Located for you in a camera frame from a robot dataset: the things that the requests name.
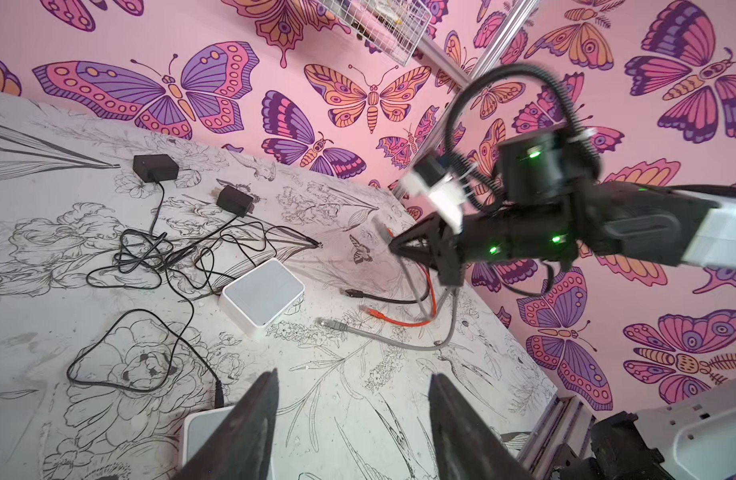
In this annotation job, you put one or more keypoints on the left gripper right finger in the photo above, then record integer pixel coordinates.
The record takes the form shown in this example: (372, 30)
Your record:
(464, 446)

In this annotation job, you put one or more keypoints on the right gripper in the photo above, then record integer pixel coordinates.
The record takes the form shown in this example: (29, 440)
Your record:
(535, 214)

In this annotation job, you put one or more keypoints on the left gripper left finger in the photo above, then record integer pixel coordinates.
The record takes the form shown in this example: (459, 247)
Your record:
(236, 438)

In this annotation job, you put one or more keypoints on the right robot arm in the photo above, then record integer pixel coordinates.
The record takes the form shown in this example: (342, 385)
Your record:
(695, 436)

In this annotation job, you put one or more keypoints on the black power adapter near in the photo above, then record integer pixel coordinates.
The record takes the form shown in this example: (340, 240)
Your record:
(235, 201)

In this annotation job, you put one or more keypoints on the black power adapter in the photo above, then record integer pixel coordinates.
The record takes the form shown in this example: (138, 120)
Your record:
(152, 168)
(235, 201)

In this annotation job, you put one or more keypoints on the black power adapter far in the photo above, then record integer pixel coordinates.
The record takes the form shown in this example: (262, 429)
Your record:
(152, 168)

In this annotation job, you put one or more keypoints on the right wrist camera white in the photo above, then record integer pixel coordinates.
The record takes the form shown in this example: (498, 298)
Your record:
(432, 178)

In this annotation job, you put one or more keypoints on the black adapter cable tangled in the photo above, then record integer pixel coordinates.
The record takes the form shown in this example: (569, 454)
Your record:
(200, 264)

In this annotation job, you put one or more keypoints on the white wire basket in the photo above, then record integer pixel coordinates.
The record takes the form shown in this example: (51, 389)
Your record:
(395, 28)

